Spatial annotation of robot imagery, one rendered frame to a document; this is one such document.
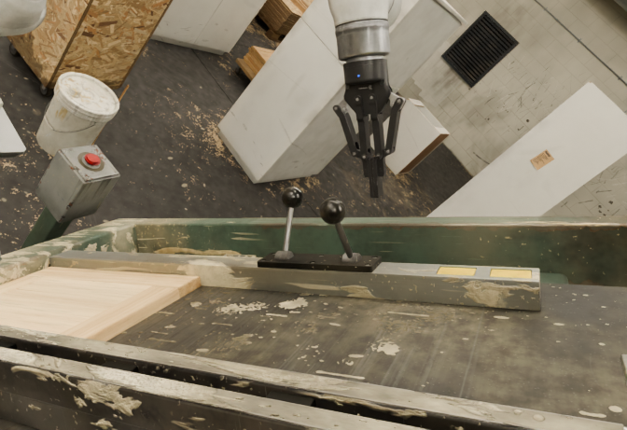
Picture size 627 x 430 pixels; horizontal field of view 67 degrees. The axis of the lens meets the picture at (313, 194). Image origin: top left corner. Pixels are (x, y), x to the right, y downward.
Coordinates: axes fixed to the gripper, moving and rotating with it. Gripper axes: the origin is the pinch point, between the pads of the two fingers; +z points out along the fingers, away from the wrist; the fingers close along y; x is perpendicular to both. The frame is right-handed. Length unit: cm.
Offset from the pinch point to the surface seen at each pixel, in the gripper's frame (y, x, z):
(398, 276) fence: -8.2, 17.7, 11.5
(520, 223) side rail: -23.1, -6.8, 10.3
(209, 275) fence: 25.9, 17.6, 13.3
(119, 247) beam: 69, -1, 15
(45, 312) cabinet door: 45, 36, 14
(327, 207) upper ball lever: -0.2, 22.0, 0.3
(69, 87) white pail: 176, -80, -36
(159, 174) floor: 182, -135, 15
